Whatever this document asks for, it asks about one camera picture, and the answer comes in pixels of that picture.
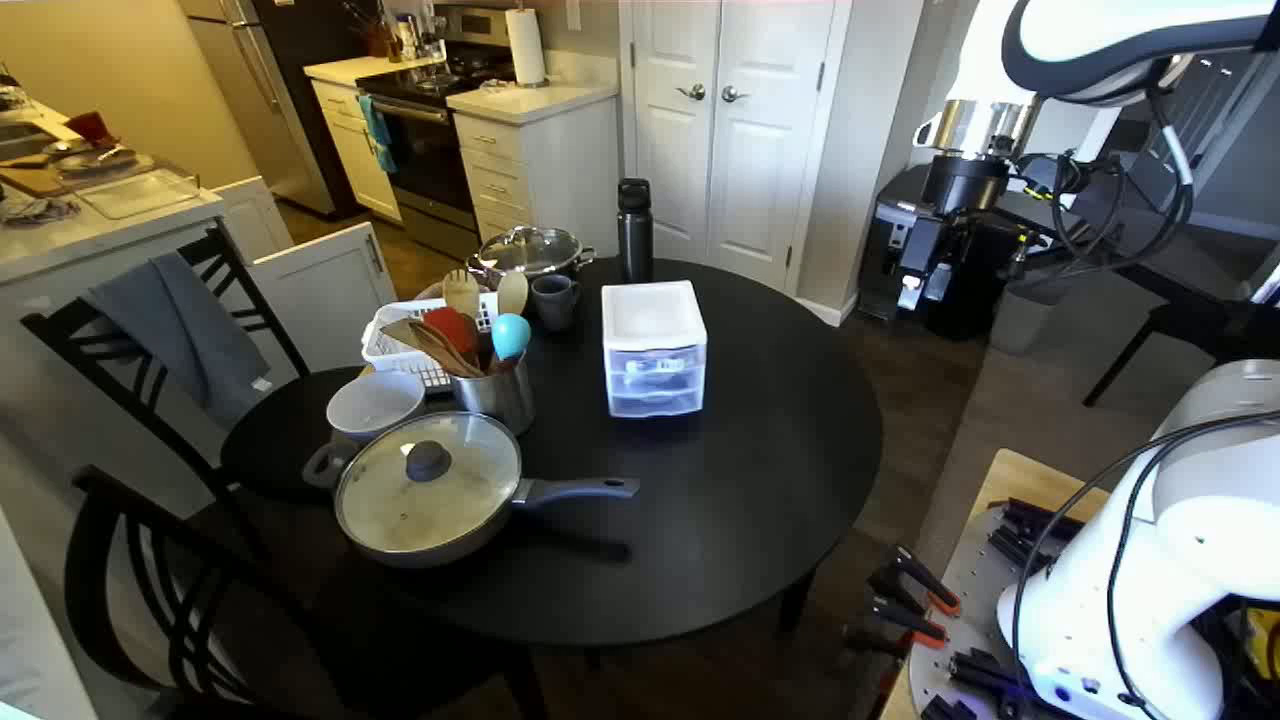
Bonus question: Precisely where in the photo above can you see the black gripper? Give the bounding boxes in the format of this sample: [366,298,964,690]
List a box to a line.
[897,147,1014,319]

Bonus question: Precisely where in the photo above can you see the small white drawer cabinet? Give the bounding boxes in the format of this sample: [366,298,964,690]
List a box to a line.
[595,274,713,422]

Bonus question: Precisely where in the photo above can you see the clear drawer with blue contents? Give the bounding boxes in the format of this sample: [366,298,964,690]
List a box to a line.
[609,362,703,396]

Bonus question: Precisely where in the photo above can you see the clear drawer with dark contents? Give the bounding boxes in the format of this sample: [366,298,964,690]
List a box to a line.
[609,389,703,414]

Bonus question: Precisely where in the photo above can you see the white kitchen base cabinet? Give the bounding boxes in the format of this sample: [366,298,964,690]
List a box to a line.
[444,79,623,259]
[301,51,450,227]

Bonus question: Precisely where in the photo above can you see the black trash can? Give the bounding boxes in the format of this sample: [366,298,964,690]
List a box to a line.
[854,160,990,332]

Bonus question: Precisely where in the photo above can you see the black storage box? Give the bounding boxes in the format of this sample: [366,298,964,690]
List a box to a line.
[950,196,1065,345]

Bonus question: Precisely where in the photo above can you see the white closet door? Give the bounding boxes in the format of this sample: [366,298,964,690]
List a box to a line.
[703,0,851,295]
[620,0,724,267]

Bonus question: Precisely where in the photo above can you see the black aluminium extrusion bar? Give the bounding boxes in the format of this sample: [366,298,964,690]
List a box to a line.
[995,494,1088,549]
[987,523,1072,577]

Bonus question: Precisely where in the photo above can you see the black clamp with orange tip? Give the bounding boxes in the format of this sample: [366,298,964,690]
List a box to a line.
[864,591,950,656]
[886,544,964,620]

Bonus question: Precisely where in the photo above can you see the black water bottle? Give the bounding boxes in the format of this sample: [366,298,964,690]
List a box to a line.
[615,177,661,284]

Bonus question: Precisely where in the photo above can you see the grey metal mounting plate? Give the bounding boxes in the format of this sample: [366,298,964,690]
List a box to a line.
[910,504,1072,720]

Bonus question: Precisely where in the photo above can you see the dark grey room door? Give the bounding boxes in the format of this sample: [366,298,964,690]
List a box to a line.
[1145,51,1280,231]

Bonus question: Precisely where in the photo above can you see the black table leg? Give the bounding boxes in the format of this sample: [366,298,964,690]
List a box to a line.
[776,566,818,638]

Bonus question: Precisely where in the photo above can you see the grey mug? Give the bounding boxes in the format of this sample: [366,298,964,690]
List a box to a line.
[526,273,585,339]

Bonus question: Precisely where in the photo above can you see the steel pot with glass lid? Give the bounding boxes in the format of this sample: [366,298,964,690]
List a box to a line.
[467,221,599,287]

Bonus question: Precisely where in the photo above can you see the grey frying pan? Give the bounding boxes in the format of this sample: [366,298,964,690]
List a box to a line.
[301,406,643,572]

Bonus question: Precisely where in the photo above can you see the wooden spatula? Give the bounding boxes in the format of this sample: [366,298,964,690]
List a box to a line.
[492,267,536,319]

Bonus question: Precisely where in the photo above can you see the teal silicone spatula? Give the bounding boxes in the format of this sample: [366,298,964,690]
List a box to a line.
[489,306,536,366]

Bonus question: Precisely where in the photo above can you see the metal utensil holder cup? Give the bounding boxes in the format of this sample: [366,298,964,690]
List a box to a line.
[450,355,539,441]

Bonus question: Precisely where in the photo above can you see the white paper towel roll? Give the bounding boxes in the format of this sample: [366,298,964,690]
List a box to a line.
[501,5,551,91]

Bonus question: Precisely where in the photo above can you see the wooden spoon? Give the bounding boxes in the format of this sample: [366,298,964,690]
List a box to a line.
[435,267,482,323]

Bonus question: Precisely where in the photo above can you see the red silicone spoon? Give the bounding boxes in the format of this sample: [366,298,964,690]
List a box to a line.
[418,303,482,362]

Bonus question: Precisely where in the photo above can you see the black kitchen stove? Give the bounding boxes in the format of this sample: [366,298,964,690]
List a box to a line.
[354,5,520,256]

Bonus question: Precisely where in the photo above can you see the glass pan lid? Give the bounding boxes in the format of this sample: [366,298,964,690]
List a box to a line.
[330,411,526,560]

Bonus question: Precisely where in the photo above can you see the white plastic basket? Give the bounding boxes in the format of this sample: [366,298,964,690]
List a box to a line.
[354,295,463,396]

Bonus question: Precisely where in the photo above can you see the white bowl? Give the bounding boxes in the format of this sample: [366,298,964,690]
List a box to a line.
[325,366,432,443]

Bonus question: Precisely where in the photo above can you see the teal dish towel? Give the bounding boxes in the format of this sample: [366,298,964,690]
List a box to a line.
[353,91,404,180]

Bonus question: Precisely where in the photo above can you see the refrigerator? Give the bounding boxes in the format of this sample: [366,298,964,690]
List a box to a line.
[176,0,390,221]

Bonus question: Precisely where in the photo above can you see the grey blue cloth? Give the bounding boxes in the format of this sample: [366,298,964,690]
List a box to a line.
[85,249,270,427]

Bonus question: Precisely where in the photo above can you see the white kitchen counter peninsula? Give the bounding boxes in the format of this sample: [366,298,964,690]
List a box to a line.
[0,164,398,537]

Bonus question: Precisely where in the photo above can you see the black chair with cloth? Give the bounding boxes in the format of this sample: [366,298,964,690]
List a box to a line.
[17,215,320,498]

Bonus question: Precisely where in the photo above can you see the red cup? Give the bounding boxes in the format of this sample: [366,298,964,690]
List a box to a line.
[63,106,111,147]

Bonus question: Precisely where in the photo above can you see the black metal chair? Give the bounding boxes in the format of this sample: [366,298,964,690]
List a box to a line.
[60,465,551,720]

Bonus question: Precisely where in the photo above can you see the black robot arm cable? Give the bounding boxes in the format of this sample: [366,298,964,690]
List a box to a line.
[1050,77,1204,273]

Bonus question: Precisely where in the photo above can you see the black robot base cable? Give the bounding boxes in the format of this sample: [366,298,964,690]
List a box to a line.
[1008,406,1280,717]

